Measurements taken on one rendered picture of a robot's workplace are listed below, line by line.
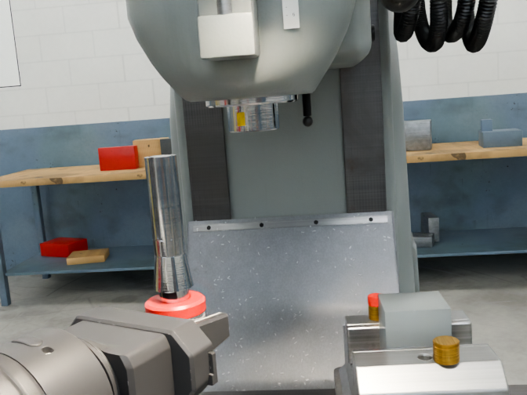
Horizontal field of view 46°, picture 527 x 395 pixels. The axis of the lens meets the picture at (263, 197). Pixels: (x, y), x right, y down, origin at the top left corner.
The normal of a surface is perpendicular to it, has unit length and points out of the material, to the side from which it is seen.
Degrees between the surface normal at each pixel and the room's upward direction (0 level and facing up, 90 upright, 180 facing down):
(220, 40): 90
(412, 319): 90
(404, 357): 0
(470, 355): 0
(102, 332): 0
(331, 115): 90
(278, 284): 63
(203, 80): 121
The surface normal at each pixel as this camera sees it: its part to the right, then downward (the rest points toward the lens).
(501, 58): -0.10, 0.17
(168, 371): 0.86, 0.02
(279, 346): -0.13, -0.57
